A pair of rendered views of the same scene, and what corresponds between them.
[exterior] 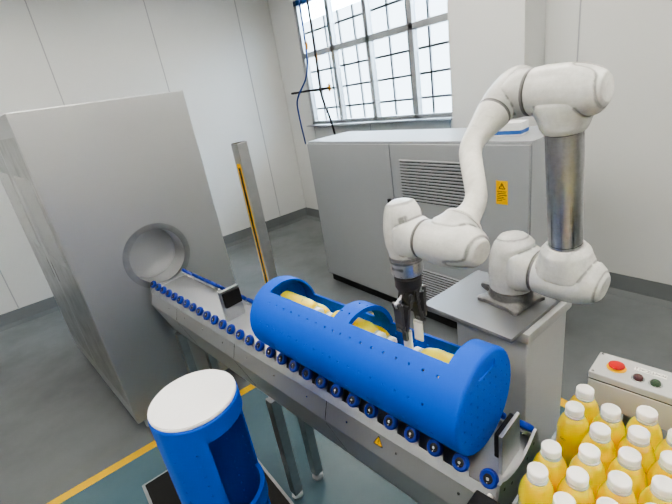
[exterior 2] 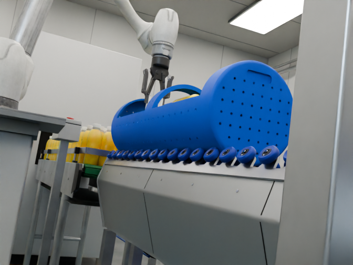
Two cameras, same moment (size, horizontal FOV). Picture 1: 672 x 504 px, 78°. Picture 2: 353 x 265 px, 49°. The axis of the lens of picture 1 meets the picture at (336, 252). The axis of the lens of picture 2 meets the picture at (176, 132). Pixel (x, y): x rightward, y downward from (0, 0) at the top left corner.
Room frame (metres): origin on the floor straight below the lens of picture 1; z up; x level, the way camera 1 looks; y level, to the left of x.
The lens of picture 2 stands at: (2.49, 0.34, 0.88)
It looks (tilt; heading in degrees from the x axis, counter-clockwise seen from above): 7 degrees up; 196
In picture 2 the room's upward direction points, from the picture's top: 8 degrees clockwise
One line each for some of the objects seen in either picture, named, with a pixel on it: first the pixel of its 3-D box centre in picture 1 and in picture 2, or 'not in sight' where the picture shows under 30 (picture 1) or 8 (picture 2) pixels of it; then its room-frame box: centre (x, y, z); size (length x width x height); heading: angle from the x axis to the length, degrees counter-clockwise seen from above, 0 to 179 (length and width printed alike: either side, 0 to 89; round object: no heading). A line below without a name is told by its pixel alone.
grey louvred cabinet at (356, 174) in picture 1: (418, 223); not in sight; (3.24, -0.72, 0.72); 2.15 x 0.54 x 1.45; 35
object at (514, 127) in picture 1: (504, 128); not in sight; (2.57, -1.15, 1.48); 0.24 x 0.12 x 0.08; 43
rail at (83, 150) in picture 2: not in sight; (58, 151); (0.24, -1.08, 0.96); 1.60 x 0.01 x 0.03; 41
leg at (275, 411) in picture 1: (285, 449); not in sight; (1.51, 0.39, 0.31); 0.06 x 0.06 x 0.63; 41
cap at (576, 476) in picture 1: (577, 477); not in sight; (0.57, -0.40, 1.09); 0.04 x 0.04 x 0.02
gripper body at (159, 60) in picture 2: (408, 288); (159, 69); (1.03, -0.19, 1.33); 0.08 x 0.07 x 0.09; 131
